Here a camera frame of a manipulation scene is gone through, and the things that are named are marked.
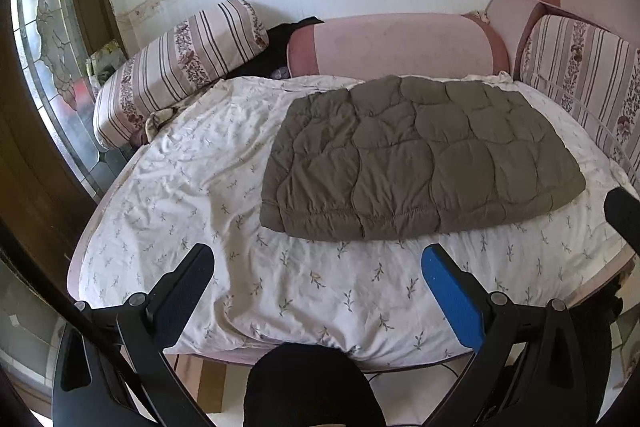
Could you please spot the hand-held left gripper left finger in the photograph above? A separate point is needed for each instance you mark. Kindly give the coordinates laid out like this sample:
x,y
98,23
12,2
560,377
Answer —
x,y
185,292

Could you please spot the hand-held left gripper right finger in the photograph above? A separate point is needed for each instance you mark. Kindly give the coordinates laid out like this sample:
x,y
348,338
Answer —
x,y
452,302

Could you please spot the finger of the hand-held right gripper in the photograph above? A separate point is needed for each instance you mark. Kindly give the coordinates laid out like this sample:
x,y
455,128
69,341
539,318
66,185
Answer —
x,y
625,217

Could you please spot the olive quilted jacket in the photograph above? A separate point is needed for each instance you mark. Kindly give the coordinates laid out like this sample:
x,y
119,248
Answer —
x,y
415,157

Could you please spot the pink round bed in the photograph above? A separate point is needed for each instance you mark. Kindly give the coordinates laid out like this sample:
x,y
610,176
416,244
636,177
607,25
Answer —
x,y
590,289

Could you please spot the white leaf-print bed sheet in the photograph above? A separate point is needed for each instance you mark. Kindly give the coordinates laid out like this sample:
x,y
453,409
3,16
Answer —
x,y
200,187

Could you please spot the striped floral folded quilt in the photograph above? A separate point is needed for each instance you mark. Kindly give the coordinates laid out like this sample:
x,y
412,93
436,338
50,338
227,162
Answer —
x,y
590,72

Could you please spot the person's leg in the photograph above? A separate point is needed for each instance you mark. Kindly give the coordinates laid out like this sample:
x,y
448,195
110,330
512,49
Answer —
x,y
310,387

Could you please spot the striped floral pillow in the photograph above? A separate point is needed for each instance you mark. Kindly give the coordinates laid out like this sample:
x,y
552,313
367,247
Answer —
x,y
185,62

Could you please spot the floral printed box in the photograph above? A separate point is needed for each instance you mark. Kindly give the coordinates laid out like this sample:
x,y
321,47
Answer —
x,y
106,62

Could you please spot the long pink bolster cushion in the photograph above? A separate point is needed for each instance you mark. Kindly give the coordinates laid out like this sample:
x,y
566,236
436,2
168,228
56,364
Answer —
x,y
390,42

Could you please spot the black cloth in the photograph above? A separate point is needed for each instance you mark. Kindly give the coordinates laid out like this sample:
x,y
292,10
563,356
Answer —
x,y
280,42

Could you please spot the stained glass wooden door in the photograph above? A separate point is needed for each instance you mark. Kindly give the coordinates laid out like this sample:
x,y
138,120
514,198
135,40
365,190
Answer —
x,y
55,47

